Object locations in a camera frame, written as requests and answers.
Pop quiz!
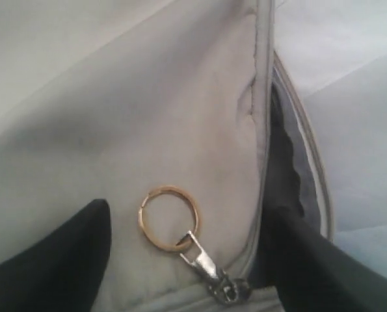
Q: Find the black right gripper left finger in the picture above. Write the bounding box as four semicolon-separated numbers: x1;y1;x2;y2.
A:
0;200;111;311

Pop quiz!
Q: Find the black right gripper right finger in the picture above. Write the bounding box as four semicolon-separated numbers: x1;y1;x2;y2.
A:
261;200;387;311

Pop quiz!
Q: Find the gold zipper pull ring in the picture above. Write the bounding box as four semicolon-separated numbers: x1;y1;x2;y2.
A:
137;184;201;250

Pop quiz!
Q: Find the cream fabric duffel bag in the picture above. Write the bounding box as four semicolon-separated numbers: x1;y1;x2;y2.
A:
0;1;333;311

